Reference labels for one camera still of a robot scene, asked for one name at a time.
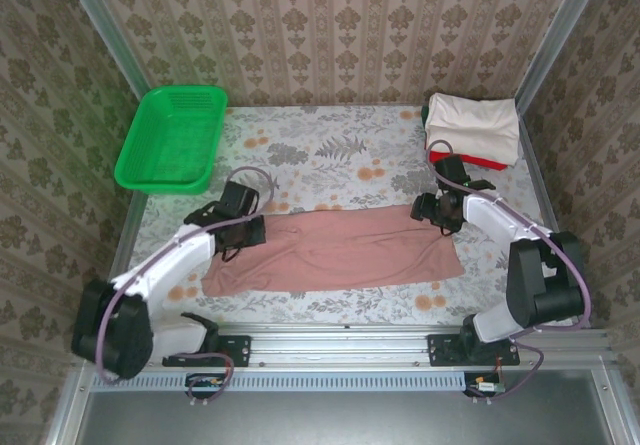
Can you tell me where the aluminium lower frame rail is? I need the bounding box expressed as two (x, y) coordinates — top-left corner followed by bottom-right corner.
(43, 362), (96, 445)
(592, 362), (632, 445)

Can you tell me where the stack of folded clothes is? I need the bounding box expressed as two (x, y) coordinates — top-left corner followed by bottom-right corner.
(424, 91), (521, 167)

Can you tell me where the wide aluminium base rail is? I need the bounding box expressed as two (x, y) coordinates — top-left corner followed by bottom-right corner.
(144, 322), (612, 366)

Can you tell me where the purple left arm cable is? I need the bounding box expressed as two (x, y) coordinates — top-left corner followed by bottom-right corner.
(94, 166), (276, 409)

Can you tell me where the floral tablecloth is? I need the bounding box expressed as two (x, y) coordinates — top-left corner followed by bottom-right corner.
(117, 105), (560, 327)

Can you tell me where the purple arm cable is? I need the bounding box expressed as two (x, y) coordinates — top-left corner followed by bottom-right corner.
(423, 139), (593, 406)
(94, 166), (276, 409)

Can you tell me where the grey slotted cable duct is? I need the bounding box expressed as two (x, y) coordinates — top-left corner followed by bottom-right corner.
(92, 370), (469, 392)

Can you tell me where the red and green object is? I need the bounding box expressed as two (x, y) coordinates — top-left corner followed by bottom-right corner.
(428, 149), (510, 172)

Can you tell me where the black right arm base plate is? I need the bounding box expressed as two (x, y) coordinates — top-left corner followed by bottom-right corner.
(427, 333), (521, 368)

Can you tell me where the grey metal sheet panel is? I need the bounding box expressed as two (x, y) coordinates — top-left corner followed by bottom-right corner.
(74, 369), (619, 445)

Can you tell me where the aluminium frame post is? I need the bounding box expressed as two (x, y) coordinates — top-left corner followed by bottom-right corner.
(56, 0), (151, 101)
(513, 0), (612, 116)

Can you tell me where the green plastic basket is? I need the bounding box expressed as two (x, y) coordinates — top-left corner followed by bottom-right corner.
(113, 84), (229, 196)

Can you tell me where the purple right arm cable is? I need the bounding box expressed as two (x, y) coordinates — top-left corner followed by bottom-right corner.
(423, 139), (593, 406)

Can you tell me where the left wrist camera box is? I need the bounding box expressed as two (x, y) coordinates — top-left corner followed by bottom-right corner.
(218, 179), (261, 217)

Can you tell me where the pink printed t-shirt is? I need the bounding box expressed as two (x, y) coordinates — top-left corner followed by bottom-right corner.
(201, 203), (465, 299)

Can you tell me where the aluminium table side rail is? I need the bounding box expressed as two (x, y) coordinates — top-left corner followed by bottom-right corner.
(107, 192), (149, 291)
(517, 109), (594, 329)

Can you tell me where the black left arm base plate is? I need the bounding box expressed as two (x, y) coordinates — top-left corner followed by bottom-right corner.
(162, 333), (251, 368)

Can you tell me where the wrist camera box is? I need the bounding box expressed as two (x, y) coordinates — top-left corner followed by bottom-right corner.
(218, 179), (261, 217)
(433, 153), (470, 192)

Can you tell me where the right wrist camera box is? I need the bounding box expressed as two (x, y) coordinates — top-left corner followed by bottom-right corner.
(433, 153), (470, 192)

